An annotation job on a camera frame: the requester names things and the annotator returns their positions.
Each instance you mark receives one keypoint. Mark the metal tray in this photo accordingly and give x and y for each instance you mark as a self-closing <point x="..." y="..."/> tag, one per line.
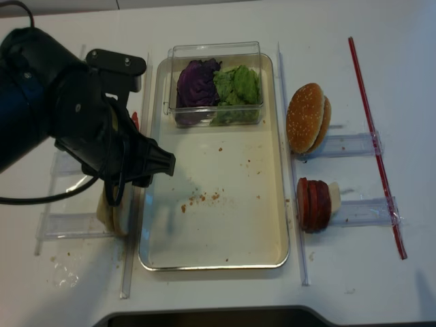
<point x="224" y="206"/>

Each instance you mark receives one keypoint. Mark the left tomato slices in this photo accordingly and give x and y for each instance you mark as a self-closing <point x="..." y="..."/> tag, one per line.
<point x="134" y="118"/>

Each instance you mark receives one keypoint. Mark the bun half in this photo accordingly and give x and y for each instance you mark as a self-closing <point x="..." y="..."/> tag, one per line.
<point x="121" y="213"/>
<point x="104" y="212"/>

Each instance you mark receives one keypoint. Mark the sesame burger bun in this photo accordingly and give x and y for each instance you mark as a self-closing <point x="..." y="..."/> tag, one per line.
<point x="308" y="118"/>

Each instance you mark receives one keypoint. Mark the clear plastic container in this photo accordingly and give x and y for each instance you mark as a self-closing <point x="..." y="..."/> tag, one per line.
<point x="229" y="55"/>

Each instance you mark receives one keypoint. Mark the right bun pusher rail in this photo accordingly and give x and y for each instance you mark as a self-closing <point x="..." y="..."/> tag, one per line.
<point x="357" y="145"/>

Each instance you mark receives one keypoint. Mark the clear strip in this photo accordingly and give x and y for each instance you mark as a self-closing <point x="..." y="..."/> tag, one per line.
<point x="51" y="191"/>
<point x="300" y="238"/>

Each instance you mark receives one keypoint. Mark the green lettuce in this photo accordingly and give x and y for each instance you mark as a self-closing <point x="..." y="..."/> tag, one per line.
<point x="239" y="86"/>

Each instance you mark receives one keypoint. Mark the purple cabbage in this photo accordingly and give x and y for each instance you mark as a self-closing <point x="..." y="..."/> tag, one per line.
<point x="195" y="88"/>

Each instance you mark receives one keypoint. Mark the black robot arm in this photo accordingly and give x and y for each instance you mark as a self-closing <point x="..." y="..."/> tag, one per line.
<point x="26" y="54"/>

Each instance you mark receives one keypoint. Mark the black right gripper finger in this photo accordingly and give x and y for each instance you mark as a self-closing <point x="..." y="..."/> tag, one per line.
<point x="150" y="159"/>

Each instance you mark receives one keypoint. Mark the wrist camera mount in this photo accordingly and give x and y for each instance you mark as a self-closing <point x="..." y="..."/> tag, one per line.
<point x="120" y="74"/>

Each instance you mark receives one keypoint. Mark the white pusher block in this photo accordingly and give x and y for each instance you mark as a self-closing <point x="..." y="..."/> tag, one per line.
<point x="335" y="197"/>

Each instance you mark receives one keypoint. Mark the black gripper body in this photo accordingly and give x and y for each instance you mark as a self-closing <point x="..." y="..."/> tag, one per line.
<point x="89" y="124"/>

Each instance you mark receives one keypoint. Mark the right patty pusher rail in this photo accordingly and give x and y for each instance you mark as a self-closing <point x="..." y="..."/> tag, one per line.
<point x="366" y="213"/>

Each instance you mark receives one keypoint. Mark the red plastic strip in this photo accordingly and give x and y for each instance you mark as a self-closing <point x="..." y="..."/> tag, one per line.
<point x="392" y="208"/>

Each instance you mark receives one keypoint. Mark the bun pusher rail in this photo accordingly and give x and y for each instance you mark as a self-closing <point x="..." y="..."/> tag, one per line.
<point x="357" y="145"/>
<point x="57" y="226"/>

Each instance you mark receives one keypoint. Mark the right inner clear strip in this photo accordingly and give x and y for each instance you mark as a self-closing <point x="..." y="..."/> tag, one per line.
<point x="300" y="238"/>

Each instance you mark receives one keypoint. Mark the left bun pusher rail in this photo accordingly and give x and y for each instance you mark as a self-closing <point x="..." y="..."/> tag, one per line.
<point x="57" y="226"/>

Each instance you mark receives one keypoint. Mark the left outer clear strip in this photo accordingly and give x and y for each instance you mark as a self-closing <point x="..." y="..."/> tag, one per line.
<point x="51" y="191"/>

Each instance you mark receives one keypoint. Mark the sliced meat patties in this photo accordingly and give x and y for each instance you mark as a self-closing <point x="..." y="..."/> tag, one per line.
<point x="314" y="205"/>

